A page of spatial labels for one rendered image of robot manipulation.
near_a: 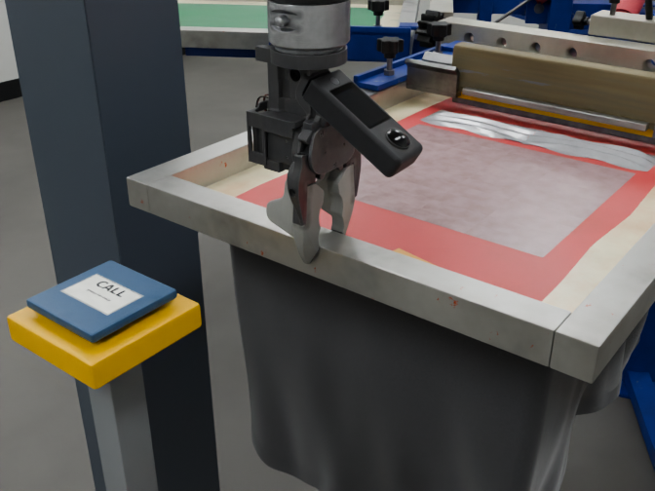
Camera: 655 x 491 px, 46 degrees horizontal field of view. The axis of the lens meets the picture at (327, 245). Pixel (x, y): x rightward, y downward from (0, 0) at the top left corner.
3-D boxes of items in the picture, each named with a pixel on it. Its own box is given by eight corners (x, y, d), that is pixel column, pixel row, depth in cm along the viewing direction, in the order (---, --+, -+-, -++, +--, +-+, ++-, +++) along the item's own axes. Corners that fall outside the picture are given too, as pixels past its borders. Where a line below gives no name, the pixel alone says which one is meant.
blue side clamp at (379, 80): (376, 122, 128) (378, 80, 125) (352, 116, 131) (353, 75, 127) (465, 82, 149) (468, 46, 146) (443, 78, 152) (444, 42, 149)
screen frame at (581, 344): (592, 385, 64) (599, 346, 62) (129, 205, 96) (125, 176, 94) (782, 133, 119) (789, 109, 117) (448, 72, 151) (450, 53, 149)
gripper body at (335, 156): (295, 147, 83) (292, 32, 77) (362, 165, 78) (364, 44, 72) (247, 169, 77) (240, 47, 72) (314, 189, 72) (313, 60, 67)
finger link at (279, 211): (274, 249, 82) (282, 165, 79) (318, 266, 78) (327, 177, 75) (253, 256, 79) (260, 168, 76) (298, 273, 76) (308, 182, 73)
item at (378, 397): (508, 617, 93) (557, 315, 74) (236, 457, 118) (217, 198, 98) (519, 599, 96) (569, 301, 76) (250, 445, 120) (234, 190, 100)
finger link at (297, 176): (310, 215, 78) (319, 131, 75) (324, 220, 77) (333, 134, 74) (280, 224, 74) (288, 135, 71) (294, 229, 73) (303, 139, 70)
